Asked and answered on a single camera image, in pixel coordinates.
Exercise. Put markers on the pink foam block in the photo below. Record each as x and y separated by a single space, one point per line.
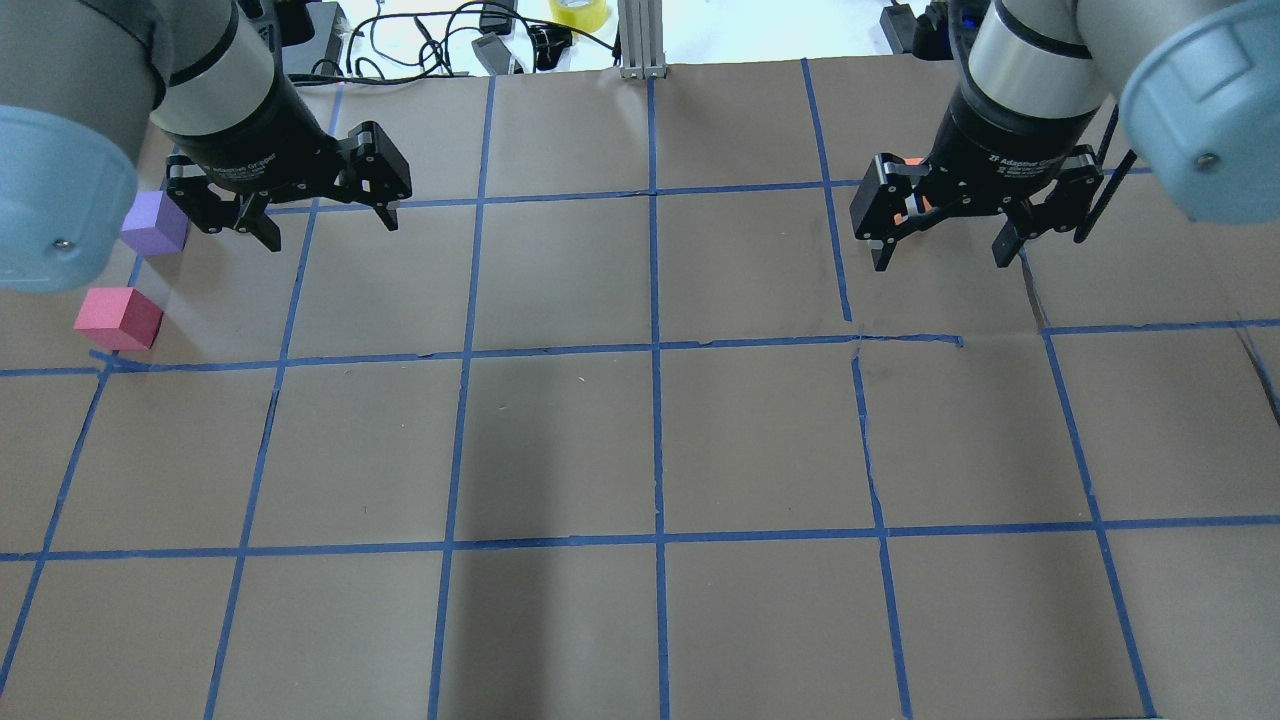
119 319

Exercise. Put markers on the yellow tape roll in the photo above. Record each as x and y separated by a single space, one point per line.
586 15

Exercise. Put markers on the purple foam block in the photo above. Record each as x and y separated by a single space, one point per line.
154 225

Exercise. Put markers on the black power adapter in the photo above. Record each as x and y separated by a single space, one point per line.
897 21

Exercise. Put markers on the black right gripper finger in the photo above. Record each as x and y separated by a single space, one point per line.
1065 207
878 198

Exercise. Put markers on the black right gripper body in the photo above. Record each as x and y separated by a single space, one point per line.
1003 150

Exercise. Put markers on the aluminium frame post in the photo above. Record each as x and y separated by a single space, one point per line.
640 34

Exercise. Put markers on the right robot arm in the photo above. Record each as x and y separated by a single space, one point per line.
1056 101

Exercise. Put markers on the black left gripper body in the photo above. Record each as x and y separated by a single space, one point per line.
243 138

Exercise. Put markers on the orange foam block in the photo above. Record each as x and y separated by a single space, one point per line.
914 204

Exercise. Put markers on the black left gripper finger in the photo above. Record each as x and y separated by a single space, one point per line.
373 173
189 187

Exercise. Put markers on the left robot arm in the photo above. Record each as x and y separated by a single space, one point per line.
82 82

